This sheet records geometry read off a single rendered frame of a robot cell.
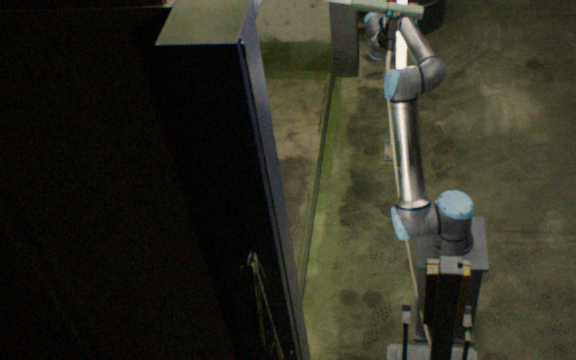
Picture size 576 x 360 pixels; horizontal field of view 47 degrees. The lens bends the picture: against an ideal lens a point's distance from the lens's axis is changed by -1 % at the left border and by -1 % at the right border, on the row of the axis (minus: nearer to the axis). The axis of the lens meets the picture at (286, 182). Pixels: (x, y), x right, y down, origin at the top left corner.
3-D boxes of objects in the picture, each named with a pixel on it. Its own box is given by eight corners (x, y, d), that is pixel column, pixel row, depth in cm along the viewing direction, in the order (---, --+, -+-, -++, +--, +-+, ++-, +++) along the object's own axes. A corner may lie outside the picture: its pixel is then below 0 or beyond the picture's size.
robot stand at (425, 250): (471, 294, 353) (484, 216, 307) (474, 345, 332) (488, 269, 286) (413, 291, 358) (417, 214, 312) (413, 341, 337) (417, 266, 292)
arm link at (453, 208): (475, 237, 287) (479, 210, 274) (436, 243, 287) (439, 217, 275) (465, 211, 298) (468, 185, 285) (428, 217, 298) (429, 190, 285)
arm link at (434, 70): (454, 68, 259) (412, 4, 313) (422, 73, 259) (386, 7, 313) (453, 94, 266) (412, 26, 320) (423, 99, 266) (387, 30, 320)
